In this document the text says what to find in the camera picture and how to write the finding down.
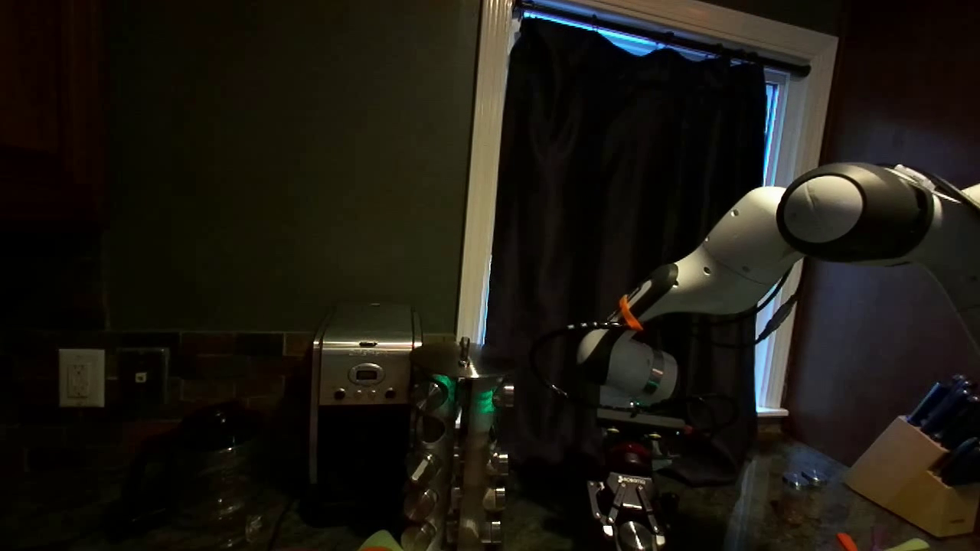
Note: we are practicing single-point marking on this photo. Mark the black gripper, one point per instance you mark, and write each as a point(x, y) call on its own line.
point(638, 445)

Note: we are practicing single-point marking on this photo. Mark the glass spice bottle metal cap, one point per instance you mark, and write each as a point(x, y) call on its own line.
point(628, 509)

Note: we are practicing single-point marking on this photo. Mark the chrome revolving spice rack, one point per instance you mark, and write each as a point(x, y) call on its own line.
point(462, 461)

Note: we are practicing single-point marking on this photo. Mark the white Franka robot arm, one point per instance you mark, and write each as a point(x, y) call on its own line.
point(816, 235)

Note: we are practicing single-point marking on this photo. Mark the orange plastic spatula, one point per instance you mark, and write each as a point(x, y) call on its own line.
point(848, 542)

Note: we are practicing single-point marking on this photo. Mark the yellow-green plastic cup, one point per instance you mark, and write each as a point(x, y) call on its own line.
point(382, 542)

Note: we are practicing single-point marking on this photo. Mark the stainless steel toaster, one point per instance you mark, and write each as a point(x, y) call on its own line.
point(364, 410)

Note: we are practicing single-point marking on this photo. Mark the wooden knife block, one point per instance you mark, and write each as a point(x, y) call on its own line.
point(907, 479)

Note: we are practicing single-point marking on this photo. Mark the dark window curtain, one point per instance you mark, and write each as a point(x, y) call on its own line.
point(613, 203)

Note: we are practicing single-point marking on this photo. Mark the dark round glass pot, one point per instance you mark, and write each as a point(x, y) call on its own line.
point(203, 471)

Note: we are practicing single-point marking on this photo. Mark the white window frame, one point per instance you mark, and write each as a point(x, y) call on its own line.
point(492, 155)

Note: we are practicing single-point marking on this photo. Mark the grey wall switch plate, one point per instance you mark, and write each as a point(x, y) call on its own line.
point(141, 380)

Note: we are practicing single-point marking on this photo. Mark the white wall outlet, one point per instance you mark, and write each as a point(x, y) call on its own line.
point(81, 379)

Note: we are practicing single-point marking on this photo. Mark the dark wooden wall cabinet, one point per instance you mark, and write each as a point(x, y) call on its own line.
point(50, 104)

